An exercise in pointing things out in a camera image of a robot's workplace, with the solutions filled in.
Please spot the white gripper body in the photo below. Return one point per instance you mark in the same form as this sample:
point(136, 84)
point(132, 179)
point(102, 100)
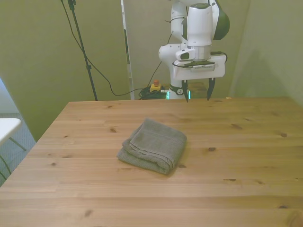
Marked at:
point(201, 73)

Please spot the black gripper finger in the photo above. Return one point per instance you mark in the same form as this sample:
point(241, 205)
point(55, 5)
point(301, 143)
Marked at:
point(210, 89)
point(186, 92)

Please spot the grey towel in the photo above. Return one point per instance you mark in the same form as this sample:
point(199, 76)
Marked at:
point(156, 142)

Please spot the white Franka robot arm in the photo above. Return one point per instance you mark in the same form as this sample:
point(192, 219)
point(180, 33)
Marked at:
point(198, 23)

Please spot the yellow emergency stop button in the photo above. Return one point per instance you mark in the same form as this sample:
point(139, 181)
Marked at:
point(156, 87)

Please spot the black tripod stand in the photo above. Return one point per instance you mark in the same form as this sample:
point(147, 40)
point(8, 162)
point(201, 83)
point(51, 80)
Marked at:
point(88, 67)

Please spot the white table with dark legs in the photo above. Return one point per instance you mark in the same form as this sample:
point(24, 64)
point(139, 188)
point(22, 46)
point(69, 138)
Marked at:
point(8, 127)

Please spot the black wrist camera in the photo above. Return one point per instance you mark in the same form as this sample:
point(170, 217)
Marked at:
point(203, 67)

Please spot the white vertical wall trim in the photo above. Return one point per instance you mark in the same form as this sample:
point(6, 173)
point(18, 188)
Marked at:
point(131, 80)

